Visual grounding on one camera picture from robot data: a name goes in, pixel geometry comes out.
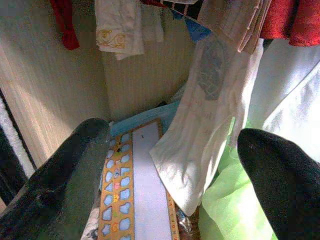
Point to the light wooden wardrobe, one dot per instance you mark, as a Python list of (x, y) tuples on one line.
[(50, 87)]

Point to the beige striped garment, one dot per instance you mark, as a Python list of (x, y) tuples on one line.
[(237, 22)]

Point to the light green cloth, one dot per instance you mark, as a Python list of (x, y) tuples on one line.
[(225, 212)]

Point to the red towel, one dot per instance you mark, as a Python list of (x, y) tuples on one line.
[(292, 22)]

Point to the white shiny garment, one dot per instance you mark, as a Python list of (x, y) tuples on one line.
[(287, 100)]

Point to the white printed cloth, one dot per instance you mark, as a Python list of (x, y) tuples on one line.
[(200, 150)]

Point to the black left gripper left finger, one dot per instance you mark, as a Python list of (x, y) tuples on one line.
[(50, 187)]

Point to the blue garment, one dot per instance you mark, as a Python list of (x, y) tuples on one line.
[(195, 28)]

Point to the light blue box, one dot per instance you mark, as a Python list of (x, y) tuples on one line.
[(140, 120)]

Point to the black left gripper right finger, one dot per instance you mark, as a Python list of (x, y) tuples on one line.
[(287, 187)]

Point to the colourful yellow-edged children's board book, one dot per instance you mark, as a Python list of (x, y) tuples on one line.
[(150, 187)]

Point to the white fluffy fabric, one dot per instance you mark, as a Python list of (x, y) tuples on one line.
[(12, 140)]

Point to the white garment with gold embroidery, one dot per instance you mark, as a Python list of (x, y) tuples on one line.
[(120, 27)]

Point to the red garment strip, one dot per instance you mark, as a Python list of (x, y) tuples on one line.
[(66, 27)]

